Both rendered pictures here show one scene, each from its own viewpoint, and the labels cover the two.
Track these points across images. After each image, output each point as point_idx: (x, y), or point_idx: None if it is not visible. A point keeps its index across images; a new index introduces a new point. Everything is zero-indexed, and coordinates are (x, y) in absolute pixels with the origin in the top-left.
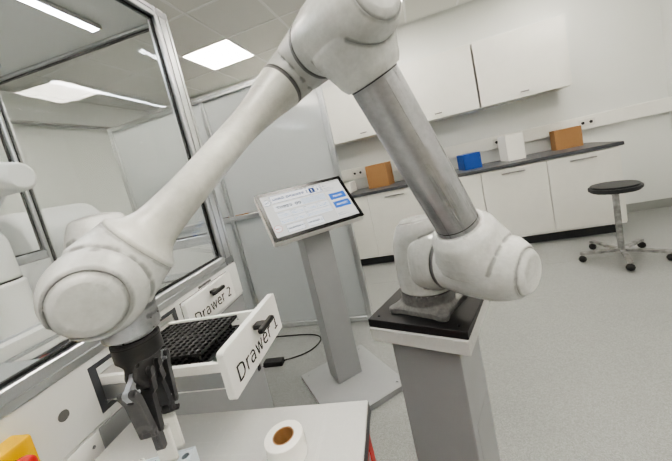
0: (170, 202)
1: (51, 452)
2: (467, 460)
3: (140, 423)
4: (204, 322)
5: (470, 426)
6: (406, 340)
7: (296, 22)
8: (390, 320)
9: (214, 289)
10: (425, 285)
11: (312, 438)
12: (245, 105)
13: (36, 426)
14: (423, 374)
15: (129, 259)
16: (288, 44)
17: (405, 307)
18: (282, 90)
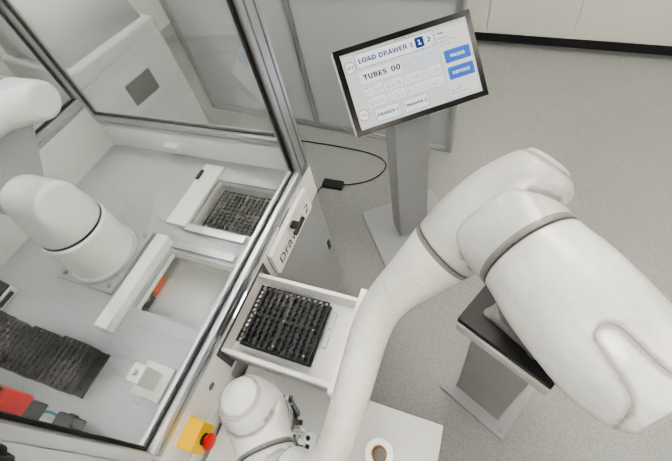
0: None
1: (211, 404)
2: (503, 395)
3: None
4: (298, 300)
5: (517, 392)
6: (490, 352)
7: (507, 296)
8: (480, 331)
9: (294, 225)
10: None
11: (397, 447)
12: (391, 304)
13: (200, 402)
14: (493, 357)
15: None
16: (479, 268)
17: (501, 323)
18: (446, 288)
